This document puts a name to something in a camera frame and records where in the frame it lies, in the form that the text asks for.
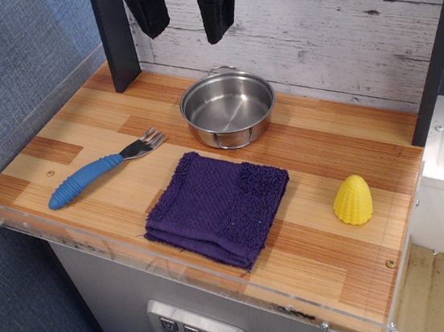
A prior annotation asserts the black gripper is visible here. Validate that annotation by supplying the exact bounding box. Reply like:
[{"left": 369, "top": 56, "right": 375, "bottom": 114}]
[{"left": 125, "top": 0, "right": 235, "bottom": 45}]

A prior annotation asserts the blue handled metal fork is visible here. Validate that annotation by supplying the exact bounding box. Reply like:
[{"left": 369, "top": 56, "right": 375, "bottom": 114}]
[{"left": 48, "top": 127, "right": 165, "bottom": 210}]

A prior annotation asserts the purple folded towel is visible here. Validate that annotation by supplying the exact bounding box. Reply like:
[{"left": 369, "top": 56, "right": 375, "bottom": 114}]
[{"left": 145, "top": 152, "right": 290, "bottom": 271}]

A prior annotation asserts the stainless steel pot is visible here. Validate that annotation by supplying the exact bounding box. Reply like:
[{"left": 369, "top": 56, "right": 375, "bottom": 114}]
[{"left": 179, "top": 66, "right": 276, "bottom": 150}]

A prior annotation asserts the clear acrylic table guard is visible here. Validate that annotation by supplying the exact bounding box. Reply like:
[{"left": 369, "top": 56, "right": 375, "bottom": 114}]
[{"left": 0, "top": 47, "right": 422, "bottom": 332}]

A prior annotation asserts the yellow toy corn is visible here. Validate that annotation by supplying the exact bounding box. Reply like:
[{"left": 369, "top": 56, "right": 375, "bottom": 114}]
[{"left": 333, "top": 174, "right": 373, "bottom": 226}]

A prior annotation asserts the dark left frame post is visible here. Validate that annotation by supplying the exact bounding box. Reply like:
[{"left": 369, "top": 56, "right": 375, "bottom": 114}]
[{"left": 90, "top": 0, "right": 142, "bottom": 92}]

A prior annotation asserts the dark frame post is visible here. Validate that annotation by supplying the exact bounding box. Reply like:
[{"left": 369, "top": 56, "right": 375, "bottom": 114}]
[
  {"left": 411, "top": 0, "right": 444, "bottom": 147},
  {"left": 90, "top": 0, "right": 142, "bottom": 92}
]

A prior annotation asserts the dark right frame post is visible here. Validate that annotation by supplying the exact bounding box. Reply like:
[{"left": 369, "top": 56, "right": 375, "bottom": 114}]
[{"left": 411, "top": 0, "right": 444, "bottom": 147}]

